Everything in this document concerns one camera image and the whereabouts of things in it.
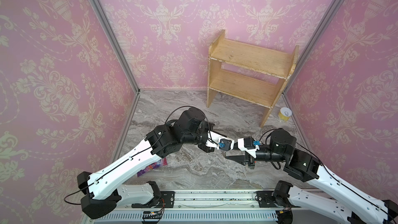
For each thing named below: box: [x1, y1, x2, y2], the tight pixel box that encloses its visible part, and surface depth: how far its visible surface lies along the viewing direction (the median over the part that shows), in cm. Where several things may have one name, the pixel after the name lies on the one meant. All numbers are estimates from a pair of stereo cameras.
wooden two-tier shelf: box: [206, 29, 300, 128], surface depth 83 cm
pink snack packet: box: [136, 157, 168, 178], surface depth 85 cm
